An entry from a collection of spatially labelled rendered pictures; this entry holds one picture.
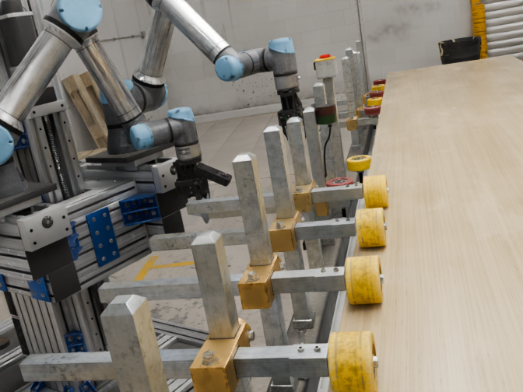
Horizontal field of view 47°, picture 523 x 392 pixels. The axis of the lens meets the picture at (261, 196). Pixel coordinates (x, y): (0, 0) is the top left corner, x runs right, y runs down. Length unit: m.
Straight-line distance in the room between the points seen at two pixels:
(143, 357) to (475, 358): 0.48
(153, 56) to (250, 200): 1.17
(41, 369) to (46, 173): 1.13
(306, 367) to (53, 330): 1.53
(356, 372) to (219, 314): 0.20
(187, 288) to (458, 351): 0.48
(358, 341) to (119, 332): 0.33
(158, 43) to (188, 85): 7.66
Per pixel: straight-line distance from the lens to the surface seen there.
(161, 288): 1.13
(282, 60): 1.87
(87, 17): 1.70
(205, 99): 9.75
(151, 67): 2.16
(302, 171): 1.54
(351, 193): 1.50
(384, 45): 9.50
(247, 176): 1.04
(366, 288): 1.01
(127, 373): 0.63
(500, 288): 1.09
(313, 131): 1.77
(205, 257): 0.83
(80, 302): 2.16
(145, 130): 1.77
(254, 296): 1.04
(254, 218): 1.06
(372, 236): 1.24
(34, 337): 2.39
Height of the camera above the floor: 1.39
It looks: 16 degrees down
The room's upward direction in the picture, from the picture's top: 10 degrees counter-clockwise
